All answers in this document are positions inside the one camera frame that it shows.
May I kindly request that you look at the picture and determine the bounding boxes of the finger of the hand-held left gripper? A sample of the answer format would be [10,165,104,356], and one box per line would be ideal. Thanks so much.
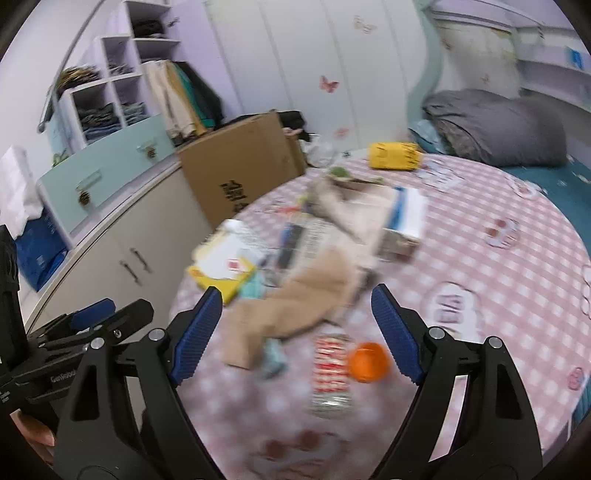
[28,298,117,344]
[34,299,155,370]

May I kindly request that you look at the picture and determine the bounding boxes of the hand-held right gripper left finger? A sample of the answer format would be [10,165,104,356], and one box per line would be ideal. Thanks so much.
[53,285,225,480]

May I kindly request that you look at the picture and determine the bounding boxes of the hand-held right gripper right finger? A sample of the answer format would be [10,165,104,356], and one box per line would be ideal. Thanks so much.
[370,283,543,480]

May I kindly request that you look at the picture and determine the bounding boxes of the orange cap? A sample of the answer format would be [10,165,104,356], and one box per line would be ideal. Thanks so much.
[348,342,391,383]

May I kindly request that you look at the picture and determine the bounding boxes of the plastic bottle with red label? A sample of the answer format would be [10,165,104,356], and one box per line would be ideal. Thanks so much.
[309,323,356,418]

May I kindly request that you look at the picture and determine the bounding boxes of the person's left hand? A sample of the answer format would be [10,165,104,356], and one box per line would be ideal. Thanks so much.
[9,410,57,462]

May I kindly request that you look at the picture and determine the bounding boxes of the yellow and white packet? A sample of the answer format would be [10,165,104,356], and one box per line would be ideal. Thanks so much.
[187,219,269,305]

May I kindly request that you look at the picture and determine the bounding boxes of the blue bag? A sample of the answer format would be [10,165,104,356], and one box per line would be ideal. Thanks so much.
[14,208,70,291]

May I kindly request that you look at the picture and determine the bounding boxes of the teal small wrapper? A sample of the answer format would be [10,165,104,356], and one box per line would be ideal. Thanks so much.
[261,339,287,376]

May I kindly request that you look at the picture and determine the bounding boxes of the cream curved cabinet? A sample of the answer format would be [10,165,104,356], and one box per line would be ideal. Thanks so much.
[23,159,215,333]

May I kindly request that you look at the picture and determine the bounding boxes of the pink checked blanket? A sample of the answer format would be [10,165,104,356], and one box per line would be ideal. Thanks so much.
[168,154,591,480]

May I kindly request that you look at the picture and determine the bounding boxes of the long beige cloth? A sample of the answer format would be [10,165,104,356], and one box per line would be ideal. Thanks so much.
[222,249,365,370]

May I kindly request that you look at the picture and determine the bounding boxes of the blue and white box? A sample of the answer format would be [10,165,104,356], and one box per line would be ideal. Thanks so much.
[379,186,429,264]

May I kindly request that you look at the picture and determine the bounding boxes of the crumpled beige cloth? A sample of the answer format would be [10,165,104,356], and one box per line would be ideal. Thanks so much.
[314,178,402,245]

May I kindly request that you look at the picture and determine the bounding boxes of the white plastic bag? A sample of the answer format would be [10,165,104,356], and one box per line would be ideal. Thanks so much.
[0,145,47,241]

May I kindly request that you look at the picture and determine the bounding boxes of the mint green drawer unit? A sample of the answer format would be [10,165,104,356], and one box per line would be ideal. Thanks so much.
[37,113,181,234]

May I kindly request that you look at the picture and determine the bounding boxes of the white printed paper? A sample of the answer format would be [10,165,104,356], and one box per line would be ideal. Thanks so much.
[413,164,462,192]

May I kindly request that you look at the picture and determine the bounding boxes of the green cloth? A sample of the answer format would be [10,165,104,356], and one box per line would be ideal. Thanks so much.
[325,167,384,185]

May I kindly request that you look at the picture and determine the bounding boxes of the tall cardboard box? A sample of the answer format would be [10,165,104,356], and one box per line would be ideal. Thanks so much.
[178,112,308,229]

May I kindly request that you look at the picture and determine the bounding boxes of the yellow box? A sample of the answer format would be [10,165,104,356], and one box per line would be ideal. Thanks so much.
[368,142,423,171]

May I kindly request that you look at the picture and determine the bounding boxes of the folded clothes stack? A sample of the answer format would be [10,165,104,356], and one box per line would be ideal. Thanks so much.
[76,104,148,139]

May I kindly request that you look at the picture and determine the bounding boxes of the clear plastic bag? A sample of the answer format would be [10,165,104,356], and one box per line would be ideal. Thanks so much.
[305,136,338,167]

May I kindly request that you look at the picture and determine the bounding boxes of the teal patterned pillow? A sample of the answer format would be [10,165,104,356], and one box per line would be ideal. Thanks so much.
[409,120,446,154]

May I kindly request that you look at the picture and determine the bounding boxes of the teal bedsheet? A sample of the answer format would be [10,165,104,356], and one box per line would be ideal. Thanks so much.
[503,157,591,264]

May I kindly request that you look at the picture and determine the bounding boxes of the beige hanging garment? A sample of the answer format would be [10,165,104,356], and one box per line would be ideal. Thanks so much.
[143,60,204,139]

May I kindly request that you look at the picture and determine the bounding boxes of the black bag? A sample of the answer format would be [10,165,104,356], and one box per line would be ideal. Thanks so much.
[277,111,308,139]

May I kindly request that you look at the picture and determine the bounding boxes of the dark hanging garments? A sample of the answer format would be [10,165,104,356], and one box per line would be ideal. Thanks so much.
[175,62,225,130]

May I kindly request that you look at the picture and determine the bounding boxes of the white cubby shelf unit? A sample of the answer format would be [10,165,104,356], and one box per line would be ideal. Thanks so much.
[46,0,181,144]

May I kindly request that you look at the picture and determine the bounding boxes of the mint green bed headboard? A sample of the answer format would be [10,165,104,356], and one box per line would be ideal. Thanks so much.
[406,0,446,130]

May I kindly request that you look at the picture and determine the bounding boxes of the white wardrobe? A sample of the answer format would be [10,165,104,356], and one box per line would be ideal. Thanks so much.
[203,0,435,153]

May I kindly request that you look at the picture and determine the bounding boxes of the white bedside shelf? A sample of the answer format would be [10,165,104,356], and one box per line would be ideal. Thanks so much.
[517,23,591,112]

